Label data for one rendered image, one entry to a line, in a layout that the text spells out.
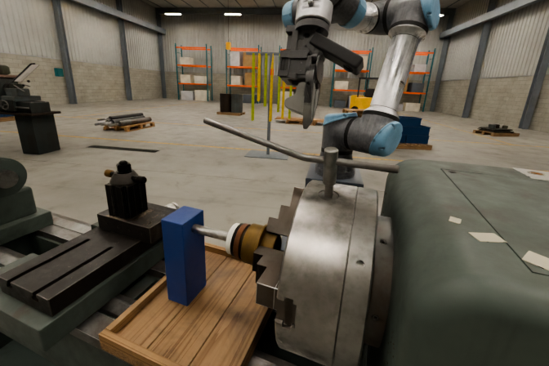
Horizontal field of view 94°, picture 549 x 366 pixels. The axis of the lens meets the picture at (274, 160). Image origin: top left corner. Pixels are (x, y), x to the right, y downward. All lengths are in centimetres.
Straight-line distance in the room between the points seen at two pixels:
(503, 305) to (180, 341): 57
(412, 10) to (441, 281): 84
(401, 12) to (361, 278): 83
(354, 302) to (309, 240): 10
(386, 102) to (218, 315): 76
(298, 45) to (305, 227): 37
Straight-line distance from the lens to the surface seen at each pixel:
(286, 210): 55
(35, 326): 78
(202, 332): 69
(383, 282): 44
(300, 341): 46
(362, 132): 87
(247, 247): 55
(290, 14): 78
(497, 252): 36
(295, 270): 40
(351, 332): 42
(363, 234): 41
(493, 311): 31
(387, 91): 91
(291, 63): 56
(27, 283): 83
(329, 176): 42
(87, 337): 81
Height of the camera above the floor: 141
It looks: 16 degrees down
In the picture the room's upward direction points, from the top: 2 degrees clockwise
